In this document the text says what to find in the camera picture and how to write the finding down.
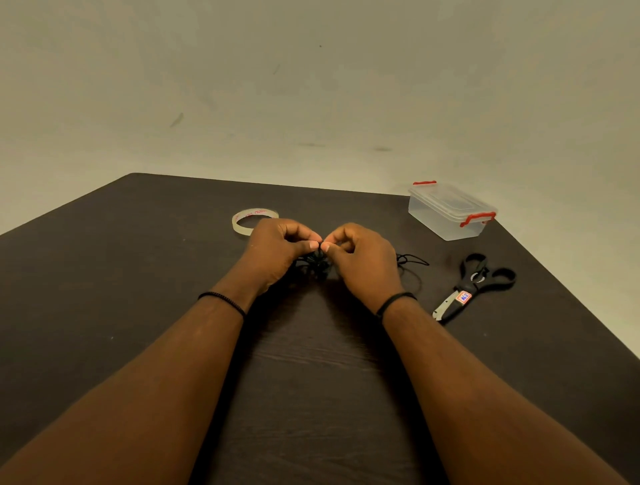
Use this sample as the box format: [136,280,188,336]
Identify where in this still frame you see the person's left forearm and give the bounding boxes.
[0,278,261,485]

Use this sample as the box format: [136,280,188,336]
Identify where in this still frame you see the clear adhesive tape roll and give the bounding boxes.
[231,208,280,237]

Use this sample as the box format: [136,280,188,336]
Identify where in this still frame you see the person's right forearm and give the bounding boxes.
[367,296,631,485]

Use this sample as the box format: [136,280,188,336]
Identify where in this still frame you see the black cord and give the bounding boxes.
[292,245,431,280]

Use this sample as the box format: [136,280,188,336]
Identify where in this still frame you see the clear plastic box red clips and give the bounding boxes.
[408,180,498,242]

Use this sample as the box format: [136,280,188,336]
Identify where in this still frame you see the black cord wrist bracelet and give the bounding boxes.
[376,292,418,320]

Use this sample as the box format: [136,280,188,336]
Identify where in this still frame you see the black beaded wrist bracelet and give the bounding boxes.
[197,292,247,319]

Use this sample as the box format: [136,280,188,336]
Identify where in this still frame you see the person's left hand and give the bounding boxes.
[224,218,323,296]

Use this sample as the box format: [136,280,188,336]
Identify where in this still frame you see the person's right hand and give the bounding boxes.
[320,223,404,315]

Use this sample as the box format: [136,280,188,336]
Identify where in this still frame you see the black handled scissors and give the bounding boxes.
[432,253,517,322]

